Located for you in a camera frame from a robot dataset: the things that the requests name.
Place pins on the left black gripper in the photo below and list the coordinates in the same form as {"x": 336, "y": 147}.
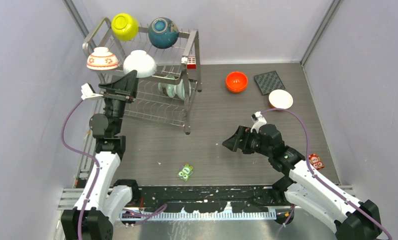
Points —
{"x": 127, "y": 83}

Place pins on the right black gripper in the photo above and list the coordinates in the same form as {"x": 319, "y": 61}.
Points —
{"x": 243, "y": 132}

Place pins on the plain white bowl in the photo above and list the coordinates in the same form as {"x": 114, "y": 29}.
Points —
{"x": 140, "y": 61}

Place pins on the orange bowl white inside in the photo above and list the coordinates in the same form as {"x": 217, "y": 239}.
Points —
{"x": 280, "y": 99}

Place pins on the orange plastic bowl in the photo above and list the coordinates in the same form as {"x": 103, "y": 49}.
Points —
{"x": 236, "y": 80}
{"x": 236, "y": 91}

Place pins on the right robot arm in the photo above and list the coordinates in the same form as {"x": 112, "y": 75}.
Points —
{"x": 303, "y": 186}

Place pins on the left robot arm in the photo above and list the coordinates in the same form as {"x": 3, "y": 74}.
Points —
{"x": 98, "y": 209}

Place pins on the metal two-tier dish rack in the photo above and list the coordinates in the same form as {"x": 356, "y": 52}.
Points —
{"x": 151, "y": 104}

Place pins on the white bowl red pattern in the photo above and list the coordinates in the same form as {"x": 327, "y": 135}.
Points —
{"x": 102, "y": 59}

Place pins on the pale green ceramic bowl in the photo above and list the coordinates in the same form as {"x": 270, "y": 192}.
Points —
{"x": 167, "y": 89}

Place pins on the yellow bowl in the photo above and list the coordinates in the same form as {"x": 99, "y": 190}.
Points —
{"x": 124, "y": 26}

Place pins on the green owl puzzle piece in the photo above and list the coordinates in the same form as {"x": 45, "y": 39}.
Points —
{"x": 185, "y": 172}

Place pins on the dark blue ceramic bowl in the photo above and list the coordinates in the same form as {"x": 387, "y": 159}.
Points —
{"x": 163, "y": 33}

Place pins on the dark grey studded baseplate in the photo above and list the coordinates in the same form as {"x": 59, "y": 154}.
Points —
{"x": 268, "y": 82}

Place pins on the red white toy block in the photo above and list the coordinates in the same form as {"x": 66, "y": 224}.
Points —
{"x": 191, "y": 63}

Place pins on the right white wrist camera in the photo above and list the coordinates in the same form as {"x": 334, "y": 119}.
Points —
{"x": 258, "y": 121}

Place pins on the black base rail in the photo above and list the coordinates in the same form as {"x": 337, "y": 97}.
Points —
{"x": 208, "y": 198}

